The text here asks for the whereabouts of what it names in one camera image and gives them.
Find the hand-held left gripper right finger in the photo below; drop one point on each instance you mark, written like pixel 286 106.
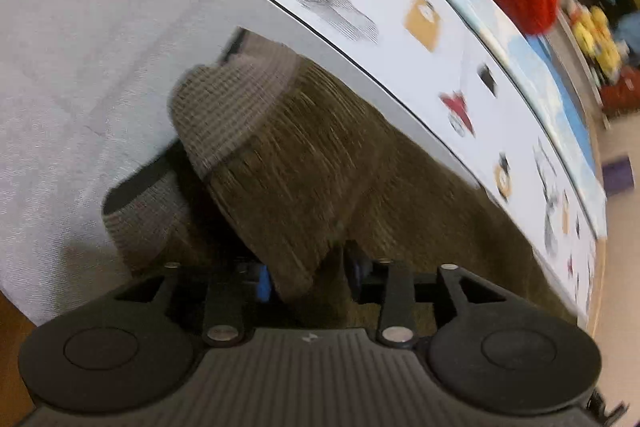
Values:
pixel 356 273

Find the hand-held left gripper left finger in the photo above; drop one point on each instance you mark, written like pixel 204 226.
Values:
pixel 262 283

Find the deer printed bed sheet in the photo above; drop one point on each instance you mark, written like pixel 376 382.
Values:
pixel 450 57

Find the light blue blanket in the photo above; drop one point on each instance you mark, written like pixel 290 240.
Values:
pixel 540 62

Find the purple box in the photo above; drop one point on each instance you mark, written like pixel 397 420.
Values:
pixel 619 174

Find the yellow plush toy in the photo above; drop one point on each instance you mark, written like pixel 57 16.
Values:
pixel 609 57
pixel 587 27

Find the wooden bed frame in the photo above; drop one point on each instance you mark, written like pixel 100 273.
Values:
pixel 600 257

